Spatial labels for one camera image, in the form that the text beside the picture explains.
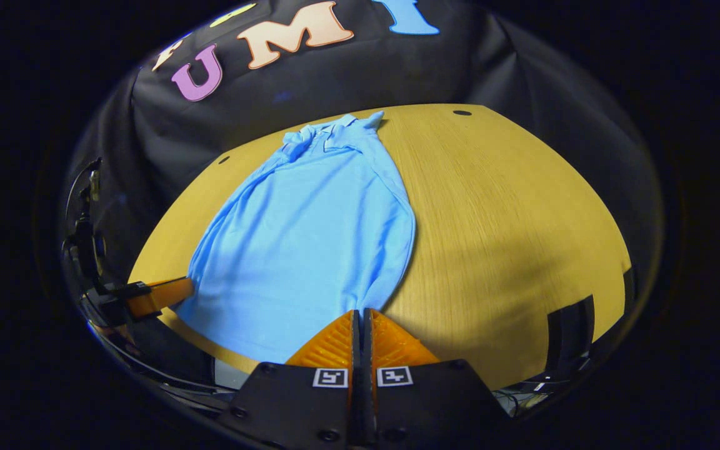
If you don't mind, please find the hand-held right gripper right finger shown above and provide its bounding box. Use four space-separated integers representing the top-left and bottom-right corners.
363 308 514 450

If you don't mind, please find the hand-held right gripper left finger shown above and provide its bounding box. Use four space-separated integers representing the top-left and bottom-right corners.
219 309 361 450

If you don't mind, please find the light blue polo T-shirt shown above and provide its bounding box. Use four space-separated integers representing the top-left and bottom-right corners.
172 111 418 365

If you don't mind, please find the black chair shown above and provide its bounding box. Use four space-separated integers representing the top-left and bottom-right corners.
546 295 596 381

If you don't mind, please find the black backdrop cloth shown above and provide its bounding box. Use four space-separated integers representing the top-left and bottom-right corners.
59 0 667 313

